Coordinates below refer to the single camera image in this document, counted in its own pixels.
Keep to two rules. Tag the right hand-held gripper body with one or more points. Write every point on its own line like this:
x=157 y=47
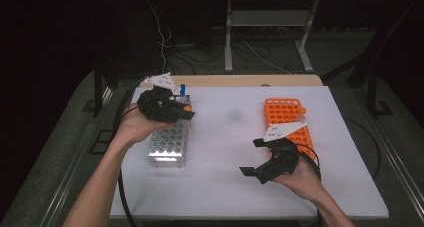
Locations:
x=285 y=160

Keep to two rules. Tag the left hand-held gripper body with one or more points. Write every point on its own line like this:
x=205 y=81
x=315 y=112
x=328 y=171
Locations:
x=155 y=103

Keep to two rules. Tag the blue capped test tube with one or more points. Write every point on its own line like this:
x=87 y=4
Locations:
x=182 y=88

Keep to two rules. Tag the orange plastic test tube rack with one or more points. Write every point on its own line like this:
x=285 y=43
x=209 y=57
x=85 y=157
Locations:
x=280 y=113

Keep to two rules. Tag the metal test tube rack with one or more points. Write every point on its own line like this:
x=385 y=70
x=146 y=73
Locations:
x=166 y=147

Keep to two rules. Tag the person's right hand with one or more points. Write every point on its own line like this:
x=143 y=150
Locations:
x=305 y=182

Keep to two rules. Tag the person's left hand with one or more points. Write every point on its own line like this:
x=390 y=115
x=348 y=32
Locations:
x=133 y=128

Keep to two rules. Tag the black stand leg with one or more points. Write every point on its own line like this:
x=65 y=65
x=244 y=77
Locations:
x=97 y=90

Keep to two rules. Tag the black floor socket plate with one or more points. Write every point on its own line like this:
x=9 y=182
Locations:
x=101 y=143

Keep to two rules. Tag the grey metal stand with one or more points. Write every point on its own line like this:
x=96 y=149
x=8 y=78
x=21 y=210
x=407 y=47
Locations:
x=228 y=37

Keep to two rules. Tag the metal floor rail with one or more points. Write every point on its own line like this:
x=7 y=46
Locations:
x=396 y=167
x=73 y=173

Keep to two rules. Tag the black stand frame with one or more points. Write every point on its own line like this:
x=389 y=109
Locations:
x=373 y=70

